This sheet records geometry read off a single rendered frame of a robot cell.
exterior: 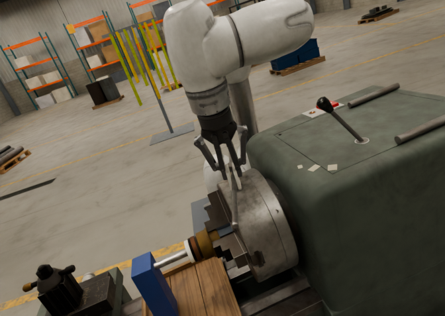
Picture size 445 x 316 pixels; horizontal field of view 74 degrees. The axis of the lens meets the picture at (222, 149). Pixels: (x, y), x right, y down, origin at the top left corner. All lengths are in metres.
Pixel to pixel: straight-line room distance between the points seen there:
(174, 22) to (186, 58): 0.06
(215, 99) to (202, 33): 0.13
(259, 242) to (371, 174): 0.31
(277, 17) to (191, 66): 0.18
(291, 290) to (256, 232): 0.31
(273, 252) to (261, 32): 0.53
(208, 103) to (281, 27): 0.19
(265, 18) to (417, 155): 0.49
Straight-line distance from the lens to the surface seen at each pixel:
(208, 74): 0.57
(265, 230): 0.79
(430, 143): 0.86
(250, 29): 0.57
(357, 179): 0.75
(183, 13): 0.55
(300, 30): 0.61
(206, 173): 1.44
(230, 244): 0.86
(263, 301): 1.03
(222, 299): 1.04
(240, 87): 1.20
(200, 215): 1.67
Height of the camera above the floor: 1.66
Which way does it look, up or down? 22 degrees down
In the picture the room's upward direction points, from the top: 19 degrees counter-clockwise
